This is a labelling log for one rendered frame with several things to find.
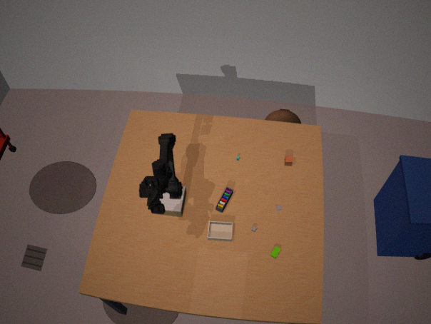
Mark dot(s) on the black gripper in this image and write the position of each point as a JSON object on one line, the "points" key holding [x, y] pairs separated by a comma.
{"points": [[155, 192]]}

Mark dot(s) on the small green block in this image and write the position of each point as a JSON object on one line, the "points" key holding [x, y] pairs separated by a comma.
{"points": [[275, 252]]}

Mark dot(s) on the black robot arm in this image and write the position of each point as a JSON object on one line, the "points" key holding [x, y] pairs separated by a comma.
{"points": [[163, 168]]}

